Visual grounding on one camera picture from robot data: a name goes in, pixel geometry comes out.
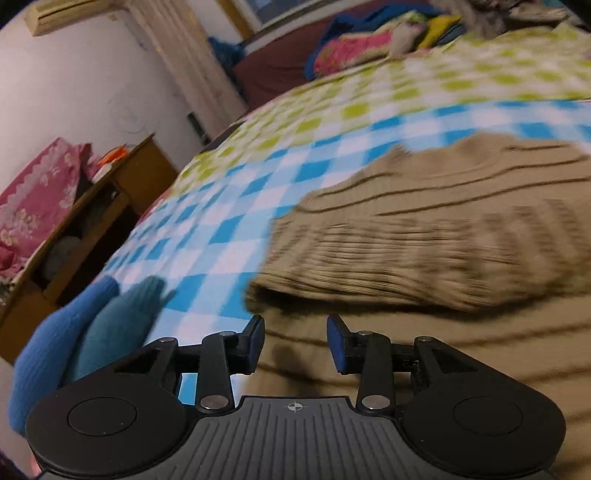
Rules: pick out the barred window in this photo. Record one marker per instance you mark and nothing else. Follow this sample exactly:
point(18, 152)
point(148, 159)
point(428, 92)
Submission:
point(286, 9)

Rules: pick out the checkered plastic bed cover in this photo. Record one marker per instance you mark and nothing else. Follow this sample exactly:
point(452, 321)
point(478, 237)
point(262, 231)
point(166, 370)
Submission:
point(323, 138)

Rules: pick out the pink lace-edged floral cloth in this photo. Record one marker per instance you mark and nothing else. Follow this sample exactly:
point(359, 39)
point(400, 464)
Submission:
point(41, 194)

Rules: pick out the maroon sofa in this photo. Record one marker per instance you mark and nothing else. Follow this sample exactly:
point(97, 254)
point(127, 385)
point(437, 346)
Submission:
point(272, 74)

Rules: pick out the yellow cloth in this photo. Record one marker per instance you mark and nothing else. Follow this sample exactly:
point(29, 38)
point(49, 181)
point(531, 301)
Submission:
point(438, 27)

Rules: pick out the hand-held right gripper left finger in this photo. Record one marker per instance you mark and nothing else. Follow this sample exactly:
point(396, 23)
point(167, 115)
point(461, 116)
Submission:
point(251, 346)

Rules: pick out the person's left hand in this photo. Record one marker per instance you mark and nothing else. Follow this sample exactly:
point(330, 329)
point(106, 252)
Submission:
point(55, 341)

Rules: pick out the tan striped knit sweater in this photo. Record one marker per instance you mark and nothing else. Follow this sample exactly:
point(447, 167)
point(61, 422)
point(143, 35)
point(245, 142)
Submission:
point(415, 254)

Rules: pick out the pile of colourful bedding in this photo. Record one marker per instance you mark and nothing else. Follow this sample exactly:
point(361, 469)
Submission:
point(351, 21)

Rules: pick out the pale patterned cloth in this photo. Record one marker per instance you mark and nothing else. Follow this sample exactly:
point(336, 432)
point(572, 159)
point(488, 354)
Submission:
point(406, 37)

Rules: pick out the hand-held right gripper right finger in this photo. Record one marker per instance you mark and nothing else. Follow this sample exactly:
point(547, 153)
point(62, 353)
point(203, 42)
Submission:
point(337, 346)

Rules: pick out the blue floral cloth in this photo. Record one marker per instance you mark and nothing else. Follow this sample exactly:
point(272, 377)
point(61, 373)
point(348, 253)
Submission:
point(226, 53)

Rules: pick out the wooden side cabinet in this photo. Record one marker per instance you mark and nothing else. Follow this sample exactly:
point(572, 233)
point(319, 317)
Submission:
point(134, 184)

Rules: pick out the pink floral quilt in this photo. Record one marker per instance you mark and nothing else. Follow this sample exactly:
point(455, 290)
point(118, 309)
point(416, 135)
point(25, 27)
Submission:
point(351, 50)

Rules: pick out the orange toy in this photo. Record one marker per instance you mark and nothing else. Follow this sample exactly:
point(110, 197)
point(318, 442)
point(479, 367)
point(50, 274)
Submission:
point(113, 154)

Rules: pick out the beige patterned curtain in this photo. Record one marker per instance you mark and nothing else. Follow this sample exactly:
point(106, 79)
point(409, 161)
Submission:
point(194, 69)

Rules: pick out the beige air conditioner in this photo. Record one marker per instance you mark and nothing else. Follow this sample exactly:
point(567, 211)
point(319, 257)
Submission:
point(60, 16)

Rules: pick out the dark green object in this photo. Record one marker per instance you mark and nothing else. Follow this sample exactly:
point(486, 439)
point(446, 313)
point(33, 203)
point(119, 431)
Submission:
point(196, 124)

